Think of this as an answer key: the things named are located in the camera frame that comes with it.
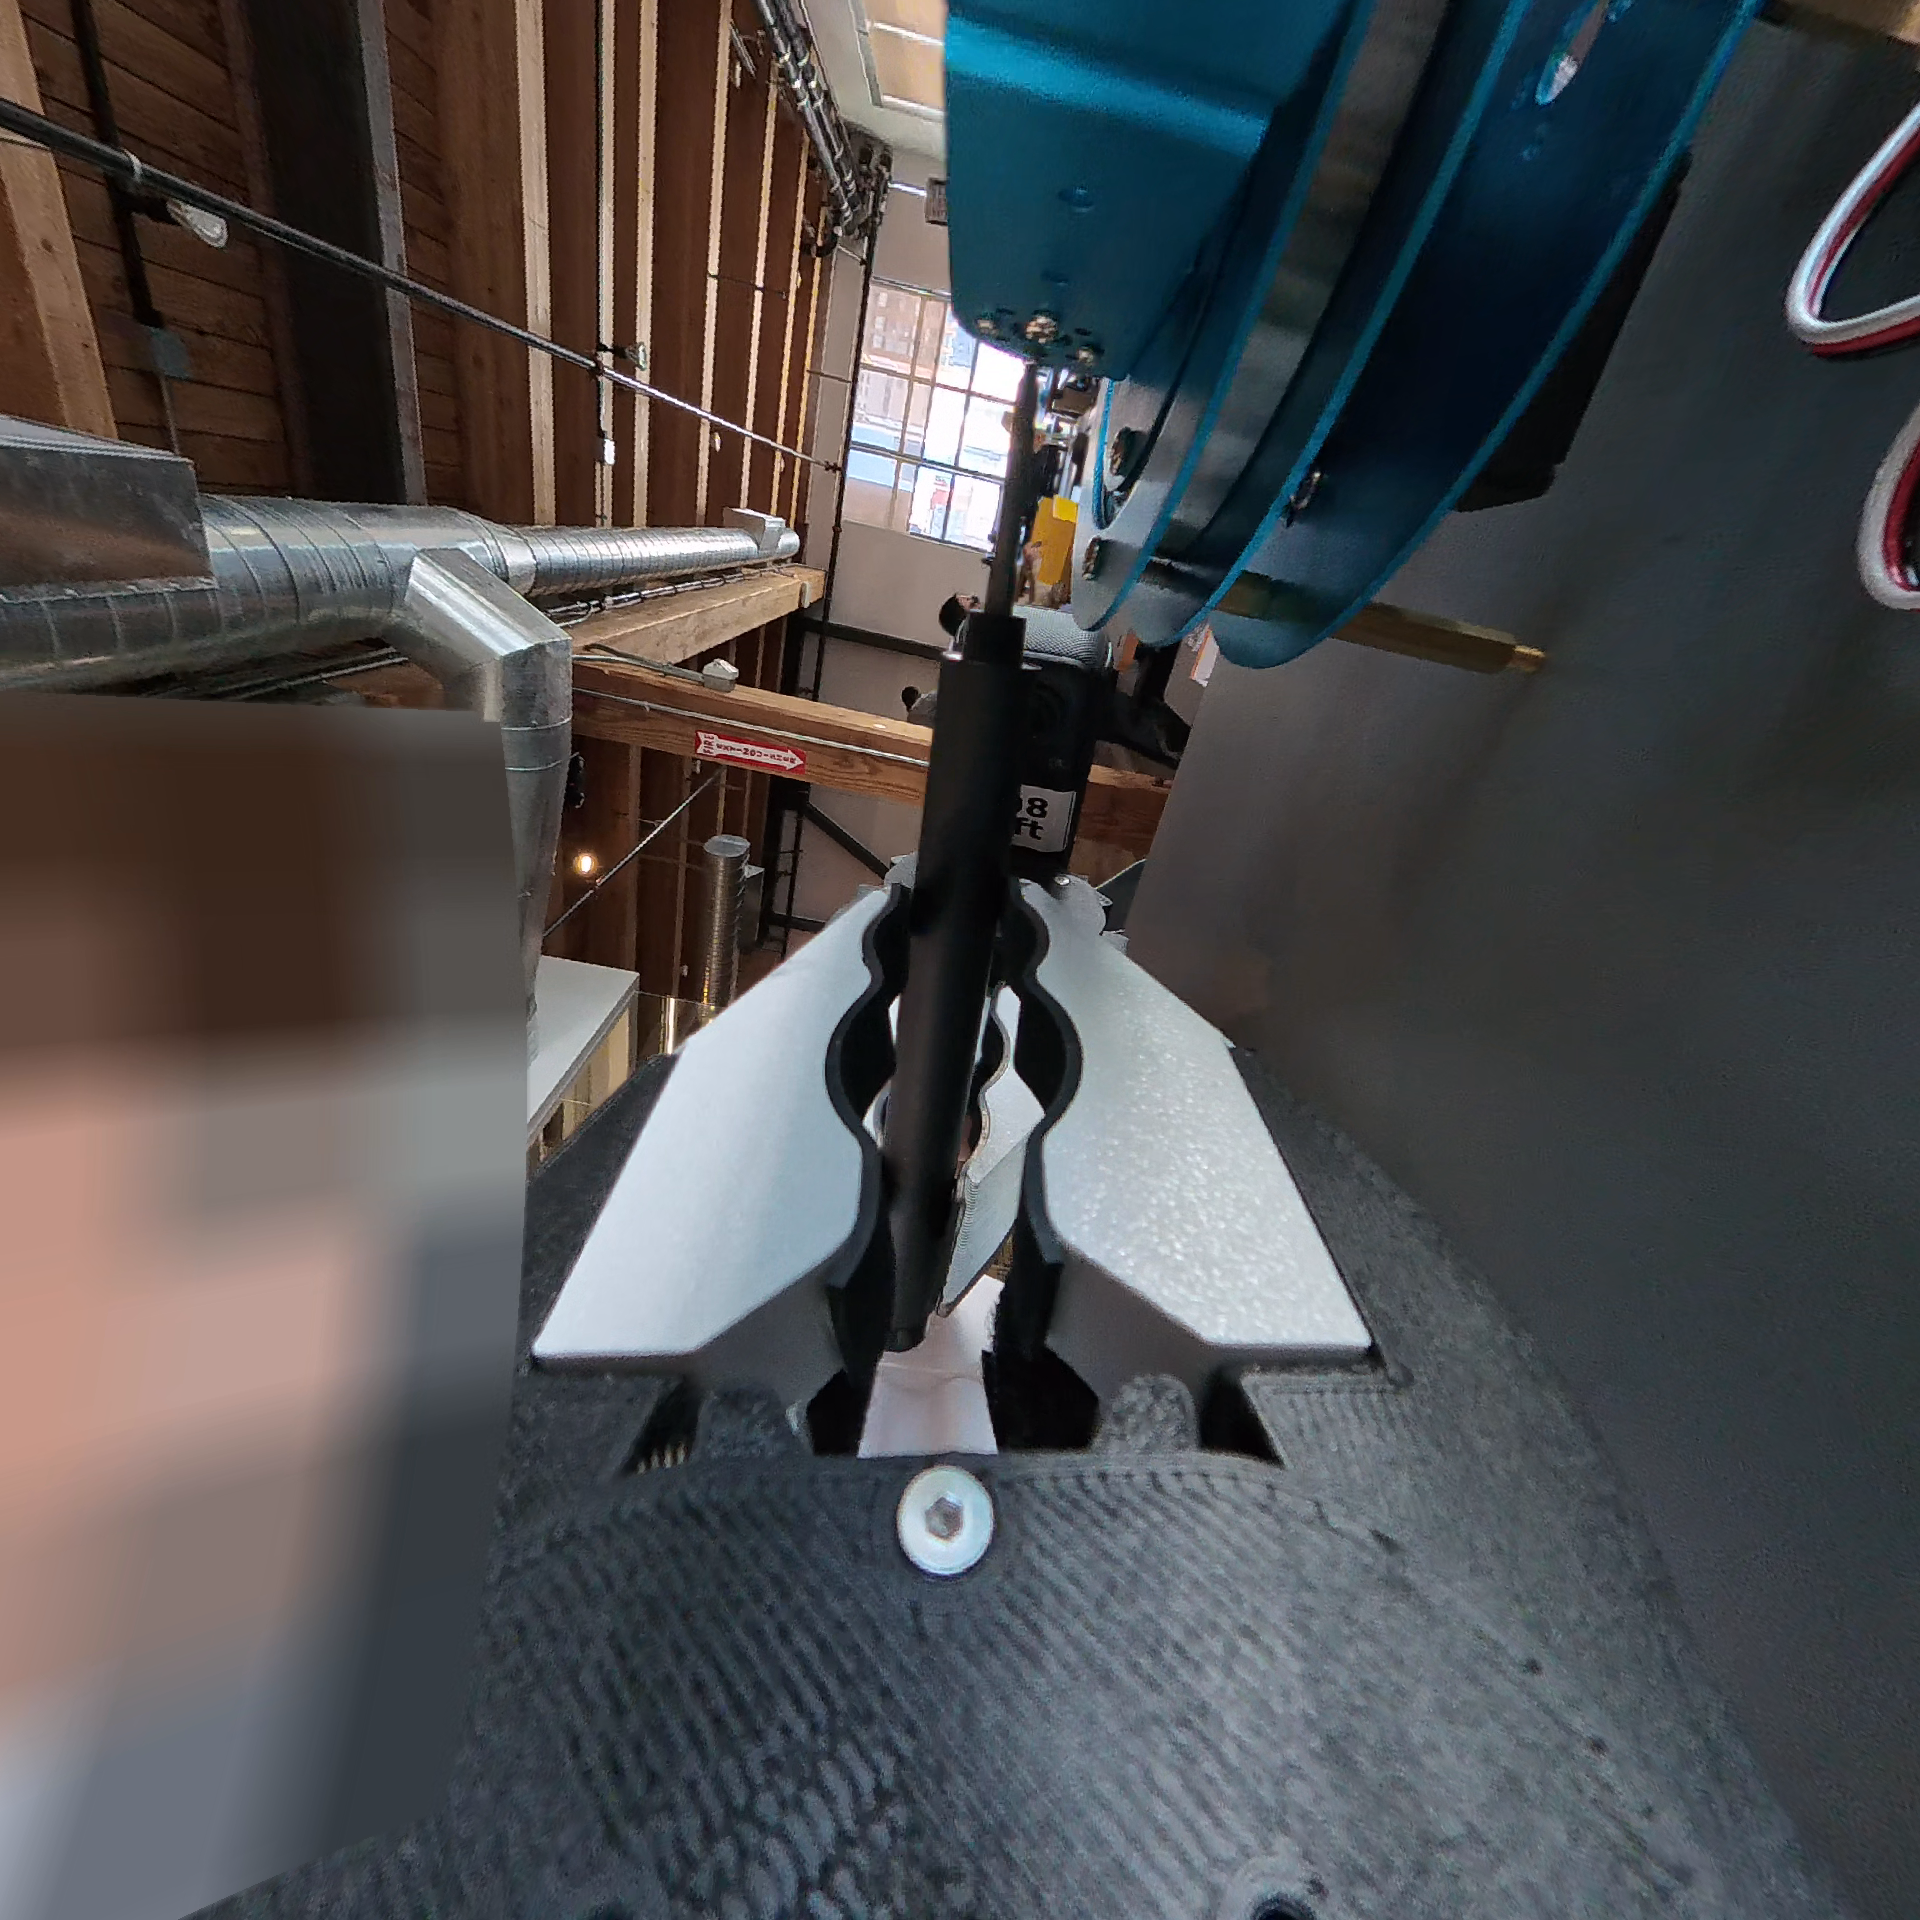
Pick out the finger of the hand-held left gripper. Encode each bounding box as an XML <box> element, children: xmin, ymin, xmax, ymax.
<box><xmin>949</xmin><ymin>873</ymin><xmax>1120</xmax><ymax>1322</ymax></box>

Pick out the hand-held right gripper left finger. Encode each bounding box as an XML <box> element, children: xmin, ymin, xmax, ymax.
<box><xmin>533</xmin><ymin>884</ymin><xmax>907</xmax><ymax>1403</ymax></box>

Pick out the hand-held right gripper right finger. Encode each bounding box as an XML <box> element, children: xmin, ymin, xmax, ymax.
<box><xmin>990</xmin><ymin>878</ymin><xmax>1378</xmax><ymax>1412</ymax></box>

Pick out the black electric screwdriver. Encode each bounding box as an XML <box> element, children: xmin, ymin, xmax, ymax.
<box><xmin>883</xmin><ymin>360</ymin><xmax>1051</xmax><ymax>1353</ymax></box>

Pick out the blue metal toy robot arm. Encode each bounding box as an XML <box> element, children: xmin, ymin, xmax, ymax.
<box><xmin>942</xmin><ymin>0</ymin><xmax>1771</xmax><ymax>670</ymax></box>

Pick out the dark grey desk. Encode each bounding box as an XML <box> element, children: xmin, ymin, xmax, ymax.
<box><xmin>1123</xmin><ymin>0</ymin><xmax>1920</xmax><ymax>1920</ymax></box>

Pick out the wooden beam with red sign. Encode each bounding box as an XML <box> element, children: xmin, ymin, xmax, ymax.
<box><xmin>569</xmin><ymin>661</ymin><xmax>1172</xmax><ymax>888</ymax></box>

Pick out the multi-pane window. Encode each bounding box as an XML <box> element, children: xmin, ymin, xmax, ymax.
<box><xmin>844</xmin><ymin>276</ymin><xmax>1040</xmax><ymax>541</ymax></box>

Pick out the brass standoff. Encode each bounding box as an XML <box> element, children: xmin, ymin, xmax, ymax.
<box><xmin>1329</xmin><ymin>608</ymin><xmax>1548</xmax><ymax>677</ymax></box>

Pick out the black tension rod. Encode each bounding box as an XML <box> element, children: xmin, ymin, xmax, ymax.
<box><xmin>0</xmin><ymin>96</ymin><xmax>841</xmax><ymax>473</ymax></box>

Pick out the small metal duct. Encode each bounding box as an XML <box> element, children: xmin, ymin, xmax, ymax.
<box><xmin>701</xmin><ymin>836</ymin><xmax>752</xmax><ymax>1008</ymax></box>

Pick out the long round metal duct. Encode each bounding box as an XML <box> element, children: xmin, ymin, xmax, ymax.
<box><xmin>194</xmin><ymin>496</ymin><xmax>805</xmax><ymax>608</ymax></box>

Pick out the large metal duct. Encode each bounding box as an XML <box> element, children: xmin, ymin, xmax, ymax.
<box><xmin>0</xmin><ymin>416</ymin><xmax>576</xmax><ymax>1038</ymax></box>

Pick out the red white servo cable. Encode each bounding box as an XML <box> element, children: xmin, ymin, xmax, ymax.
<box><xmin>1785</xmin><ymin>96</ymin><xmax>1920</xmax><ymax>608</ymax></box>

